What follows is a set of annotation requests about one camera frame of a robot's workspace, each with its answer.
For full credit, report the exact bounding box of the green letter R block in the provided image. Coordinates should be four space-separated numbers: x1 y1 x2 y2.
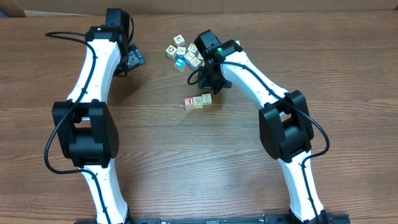
201 93 212 105

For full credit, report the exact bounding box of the red number three block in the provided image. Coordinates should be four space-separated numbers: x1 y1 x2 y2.
184 97 194 110

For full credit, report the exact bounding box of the blue-sided block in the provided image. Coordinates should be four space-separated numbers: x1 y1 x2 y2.
174 58 186 72

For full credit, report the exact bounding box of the green print block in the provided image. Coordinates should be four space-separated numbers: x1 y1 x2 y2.
187 44 198 55

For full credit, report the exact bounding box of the yellow-sided block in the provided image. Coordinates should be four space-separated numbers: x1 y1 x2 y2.
193 96 203 109

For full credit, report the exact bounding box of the white block lower left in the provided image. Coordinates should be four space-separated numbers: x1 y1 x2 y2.
189 57 202 70

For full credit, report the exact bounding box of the left red circle block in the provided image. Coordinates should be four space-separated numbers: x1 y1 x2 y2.
165 45 177 59

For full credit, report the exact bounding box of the white block blue print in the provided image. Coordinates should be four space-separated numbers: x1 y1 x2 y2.
176 47 187 59

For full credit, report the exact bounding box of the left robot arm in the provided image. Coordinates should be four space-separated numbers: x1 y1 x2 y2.
44 8 146 223

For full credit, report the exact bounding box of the white block green side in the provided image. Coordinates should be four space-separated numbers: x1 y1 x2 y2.
198 54 204 62

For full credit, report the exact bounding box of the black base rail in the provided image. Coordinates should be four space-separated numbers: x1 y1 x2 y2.
74 213 351 224

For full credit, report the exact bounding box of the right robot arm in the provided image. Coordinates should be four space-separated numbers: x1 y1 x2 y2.
194 30 326 223

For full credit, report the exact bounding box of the top red picture block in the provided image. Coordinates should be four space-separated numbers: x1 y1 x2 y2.
174 34 185 47

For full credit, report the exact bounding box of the white block centre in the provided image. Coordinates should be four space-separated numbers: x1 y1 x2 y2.
183 51 196 63

